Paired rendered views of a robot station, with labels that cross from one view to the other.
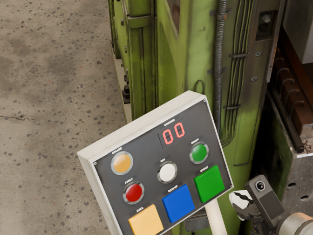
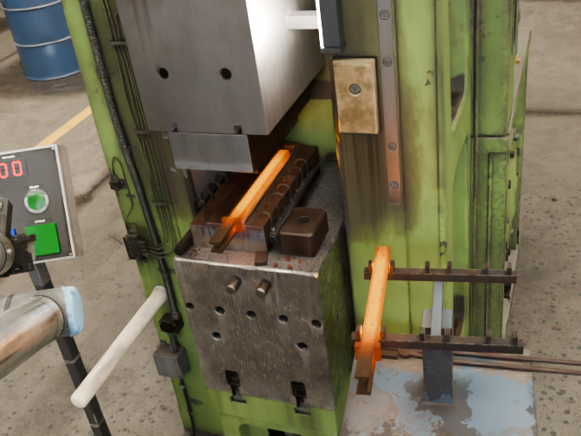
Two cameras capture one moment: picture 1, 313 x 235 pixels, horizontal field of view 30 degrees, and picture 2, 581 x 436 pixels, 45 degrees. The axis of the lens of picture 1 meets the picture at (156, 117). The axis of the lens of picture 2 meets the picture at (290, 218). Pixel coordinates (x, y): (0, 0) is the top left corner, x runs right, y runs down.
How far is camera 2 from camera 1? 1.52 m
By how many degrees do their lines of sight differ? 31
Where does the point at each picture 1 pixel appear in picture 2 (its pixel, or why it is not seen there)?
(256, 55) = (162, 137)
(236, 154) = not seen: hidden behind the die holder
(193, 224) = (162, 365)
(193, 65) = (102, 136)
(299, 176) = (193, 294)
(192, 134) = (32, 178)
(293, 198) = (202, 330)
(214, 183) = (46, 240)
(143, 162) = not seen: outside the picture
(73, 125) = not seen: hidden behind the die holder
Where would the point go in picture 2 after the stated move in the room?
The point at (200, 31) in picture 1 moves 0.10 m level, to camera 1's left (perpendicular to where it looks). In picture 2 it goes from (93, 92) to (66, 88)
